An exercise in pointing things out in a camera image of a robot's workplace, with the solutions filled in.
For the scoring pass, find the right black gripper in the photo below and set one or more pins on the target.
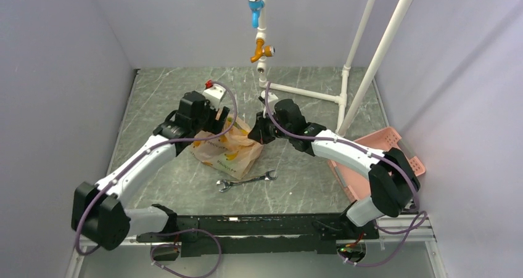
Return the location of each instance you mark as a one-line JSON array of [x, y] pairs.
[[258, 134]]

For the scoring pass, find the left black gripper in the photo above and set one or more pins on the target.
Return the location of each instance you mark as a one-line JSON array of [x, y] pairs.
[[215, 126]]

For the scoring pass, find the orange banana-print plastic bag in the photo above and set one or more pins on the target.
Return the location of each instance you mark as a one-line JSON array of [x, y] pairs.
[[232, 153]]

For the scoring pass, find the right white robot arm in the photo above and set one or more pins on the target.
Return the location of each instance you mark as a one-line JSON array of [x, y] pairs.
[[391, 179]]

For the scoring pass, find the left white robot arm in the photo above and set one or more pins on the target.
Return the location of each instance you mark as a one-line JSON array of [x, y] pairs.
[[99, 210]]

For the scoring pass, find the silver open-end wrench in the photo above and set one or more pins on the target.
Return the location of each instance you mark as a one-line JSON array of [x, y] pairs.
[[227, 184]]

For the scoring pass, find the orange tap valve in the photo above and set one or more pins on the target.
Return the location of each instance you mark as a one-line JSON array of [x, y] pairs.
[[262, 50]]

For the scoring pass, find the pink plastic basket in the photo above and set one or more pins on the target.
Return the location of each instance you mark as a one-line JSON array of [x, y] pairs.
[[356, 186]]

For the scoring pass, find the blue tap valve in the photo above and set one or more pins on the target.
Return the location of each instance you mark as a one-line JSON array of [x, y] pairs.
[[256, 7]]

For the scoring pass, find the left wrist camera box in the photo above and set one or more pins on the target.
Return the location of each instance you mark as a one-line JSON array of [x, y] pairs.
[[214, 93]]

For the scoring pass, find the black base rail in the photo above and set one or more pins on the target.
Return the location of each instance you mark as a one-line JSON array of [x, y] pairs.
[[321, 233]]

